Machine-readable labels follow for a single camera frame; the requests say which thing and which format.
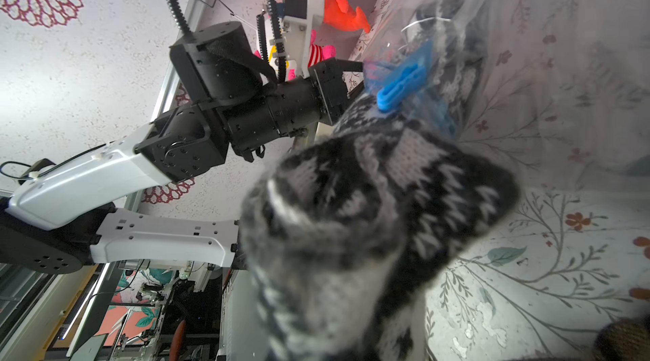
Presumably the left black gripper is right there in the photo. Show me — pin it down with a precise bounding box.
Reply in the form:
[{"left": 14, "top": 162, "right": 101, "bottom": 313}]
[{"left": 225, "top": 58, "right": 363, "bottom": 158}]

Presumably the black white knit scarf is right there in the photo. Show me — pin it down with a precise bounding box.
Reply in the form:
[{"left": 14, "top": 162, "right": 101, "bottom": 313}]
[{"left": 238, "top": 0, "right": 521, "bottom": 361}]

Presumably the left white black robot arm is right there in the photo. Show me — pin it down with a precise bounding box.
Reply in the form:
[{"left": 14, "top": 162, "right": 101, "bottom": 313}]
[{"left": 1, "top": 0, "right": 370, "bottom": 275}]

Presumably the lower white pink plush toy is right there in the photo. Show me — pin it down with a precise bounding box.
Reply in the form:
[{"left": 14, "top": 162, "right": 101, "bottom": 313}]
[{"left": 284, "top": 30, "right": 337, "bottom": 82}]

